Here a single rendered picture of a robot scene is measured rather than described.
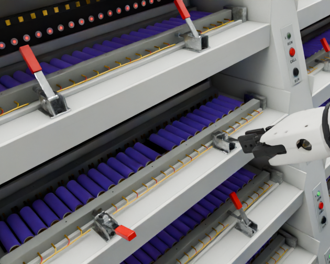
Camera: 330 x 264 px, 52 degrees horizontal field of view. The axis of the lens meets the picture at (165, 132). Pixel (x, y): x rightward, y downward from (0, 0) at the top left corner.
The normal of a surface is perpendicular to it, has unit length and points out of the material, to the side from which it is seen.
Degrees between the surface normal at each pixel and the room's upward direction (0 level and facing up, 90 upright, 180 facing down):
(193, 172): 17
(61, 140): 107
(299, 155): 93
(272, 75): 90
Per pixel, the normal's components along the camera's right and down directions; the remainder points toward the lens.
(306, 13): 0.67, 0.33
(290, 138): -0.75, 0.22
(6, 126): -0.11, -0.84
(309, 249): -0.73, 0.43
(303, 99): 0.61, 0.07
